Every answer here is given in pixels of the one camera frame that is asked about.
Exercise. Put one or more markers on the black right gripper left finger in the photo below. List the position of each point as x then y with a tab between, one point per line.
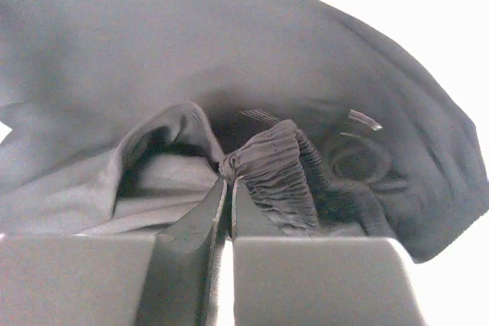
137	278

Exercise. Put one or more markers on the black trousers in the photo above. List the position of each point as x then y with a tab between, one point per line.
124	113

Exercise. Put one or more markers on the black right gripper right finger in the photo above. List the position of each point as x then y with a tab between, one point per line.
281	280

